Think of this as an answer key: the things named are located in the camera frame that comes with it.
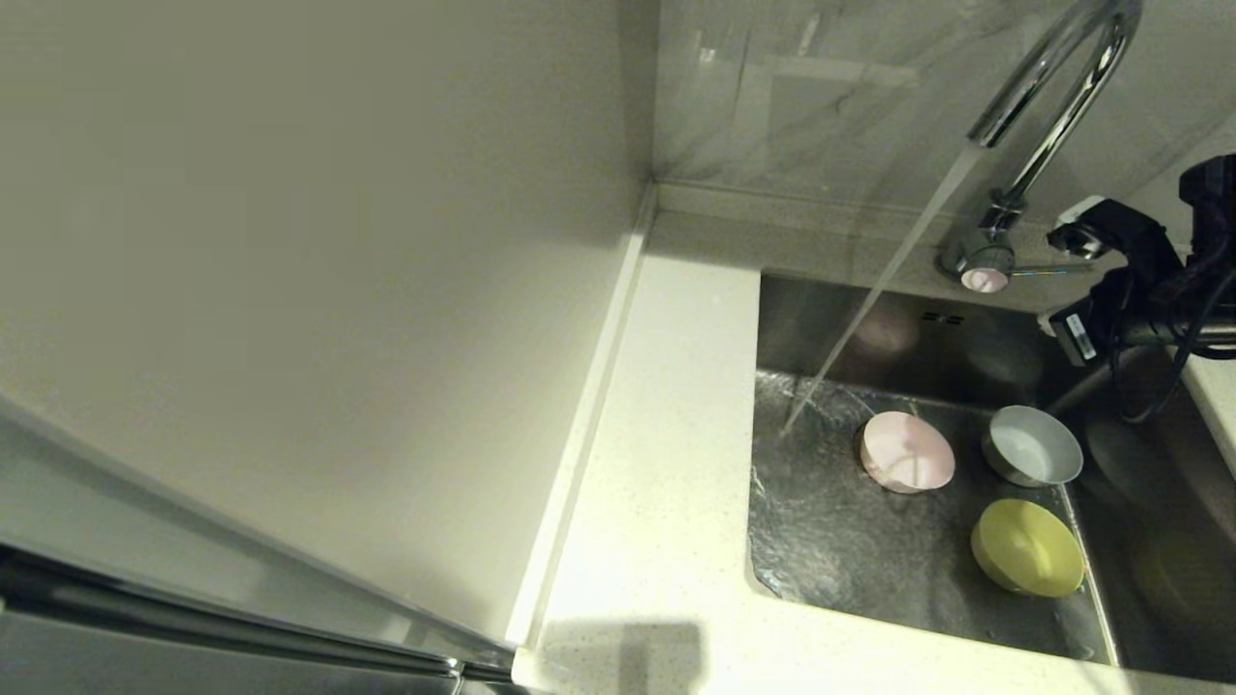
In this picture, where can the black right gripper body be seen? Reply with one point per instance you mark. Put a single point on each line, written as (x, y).
(1154, 280)

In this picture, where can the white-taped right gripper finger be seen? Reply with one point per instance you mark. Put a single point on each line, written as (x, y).
(1081, 227)

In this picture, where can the grey-blue plastic bowl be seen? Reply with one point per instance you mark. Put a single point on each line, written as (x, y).
(1031, 446)

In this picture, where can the pink plastic bowl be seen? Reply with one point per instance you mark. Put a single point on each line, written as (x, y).
(908, 451)

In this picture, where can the yellow plastic bowl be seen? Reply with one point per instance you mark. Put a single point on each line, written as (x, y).
(1028, 547)

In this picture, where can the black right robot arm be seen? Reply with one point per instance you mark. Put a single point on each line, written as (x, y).
(1219, 333)

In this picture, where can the stainless steel sink basin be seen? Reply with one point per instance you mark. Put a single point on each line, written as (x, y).
(869, 569)

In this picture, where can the chrome gooseneck faucet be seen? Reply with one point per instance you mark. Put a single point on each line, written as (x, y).
(985, 259)

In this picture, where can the white tall cabinet side panel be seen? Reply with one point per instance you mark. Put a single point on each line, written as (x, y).
(290, 241)

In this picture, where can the dark metal door trim bar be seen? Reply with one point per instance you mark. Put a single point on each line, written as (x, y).
(193, 623)

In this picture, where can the grey appliance door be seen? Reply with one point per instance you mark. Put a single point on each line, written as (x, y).
(97, 507)

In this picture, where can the glossy grey door panel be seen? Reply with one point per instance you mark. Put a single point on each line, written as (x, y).
(97, 671)

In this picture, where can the small chrome door bracket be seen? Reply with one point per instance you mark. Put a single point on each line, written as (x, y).
(456, 668)

